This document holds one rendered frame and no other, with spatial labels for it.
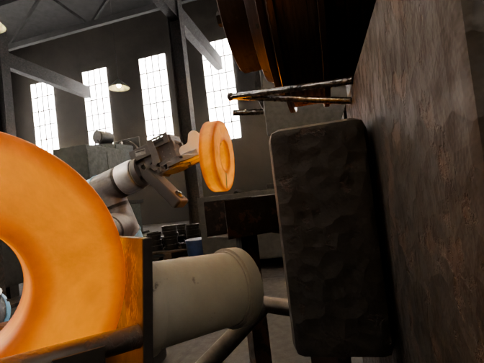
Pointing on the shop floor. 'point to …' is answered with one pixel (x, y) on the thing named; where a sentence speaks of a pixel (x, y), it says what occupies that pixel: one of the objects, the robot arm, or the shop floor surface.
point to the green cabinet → (90, 158)
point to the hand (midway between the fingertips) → (216, 148)
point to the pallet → (173, 240)
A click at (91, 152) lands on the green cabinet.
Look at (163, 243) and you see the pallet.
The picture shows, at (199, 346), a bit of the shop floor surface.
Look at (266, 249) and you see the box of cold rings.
